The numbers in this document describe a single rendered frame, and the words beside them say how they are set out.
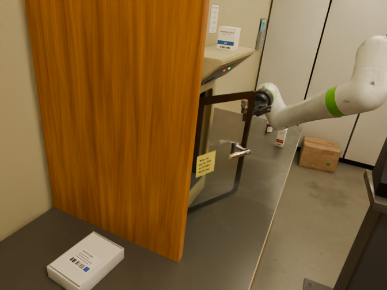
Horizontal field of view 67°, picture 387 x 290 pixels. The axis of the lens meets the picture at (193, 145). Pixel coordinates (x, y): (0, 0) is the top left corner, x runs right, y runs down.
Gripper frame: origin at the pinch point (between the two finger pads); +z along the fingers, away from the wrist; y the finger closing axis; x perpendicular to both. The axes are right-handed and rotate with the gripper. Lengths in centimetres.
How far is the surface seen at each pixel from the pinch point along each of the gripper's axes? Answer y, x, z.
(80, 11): -32, -31, 45
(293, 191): 22, 128, -173
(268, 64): -46, 23, -274
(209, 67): -2.0, -21.6, 36.9
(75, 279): -20, 29, 66
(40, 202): -54, 31, 48
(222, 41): -6.1, -25.8, 19.0
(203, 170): -4.7, 12.3, 26.0
